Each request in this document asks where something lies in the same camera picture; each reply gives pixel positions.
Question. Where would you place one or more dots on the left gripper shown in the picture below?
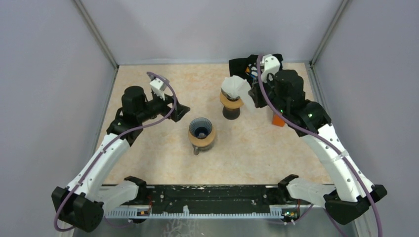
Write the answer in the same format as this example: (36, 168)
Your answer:
(168, 99)

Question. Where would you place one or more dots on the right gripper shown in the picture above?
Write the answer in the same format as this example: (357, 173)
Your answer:
(255, 92)

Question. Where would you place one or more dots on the blue glass dripper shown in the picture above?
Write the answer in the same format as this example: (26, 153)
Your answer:
(200, 128)

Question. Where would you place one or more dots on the clear ribbed glass dripper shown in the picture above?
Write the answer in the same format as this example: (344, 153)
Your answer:
(231, 98)

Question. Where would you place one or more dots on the orange coffee filter pack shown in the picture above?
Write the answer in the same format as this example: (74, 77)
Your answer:
(277, 121)

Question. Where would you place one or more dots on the clear glass carafe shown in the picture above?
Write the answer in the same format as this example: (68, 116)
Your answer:
(198, 149)

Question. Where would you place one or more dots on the white paper coffee filter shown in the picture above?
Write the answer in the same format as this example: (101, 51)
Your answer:
(229, 86)

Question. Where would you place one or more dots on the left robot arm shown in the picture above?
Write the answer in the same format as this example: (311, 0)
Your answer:
(81, 204)

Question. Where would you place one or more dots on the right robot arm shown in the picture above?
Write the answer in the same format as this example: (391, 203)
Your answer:
(351, 193)

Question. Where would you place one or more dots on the black printed cloth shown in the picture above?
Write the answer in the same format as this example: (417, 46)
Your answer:
(246, 69)

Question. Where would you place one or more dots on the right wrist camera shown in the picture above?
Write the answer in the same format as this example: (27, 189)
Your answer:
(271, 63)

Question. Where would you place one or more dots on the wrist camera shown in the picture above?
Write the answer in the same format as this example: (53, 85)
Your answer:
(158, 85)
(271, 63)

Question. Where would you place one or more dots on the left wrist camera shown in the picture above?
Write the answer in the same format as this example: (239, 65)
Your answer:
(158, 85)

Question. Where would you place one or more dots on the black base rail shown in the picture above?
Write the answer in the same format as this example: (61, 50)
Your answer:
(215, 202)

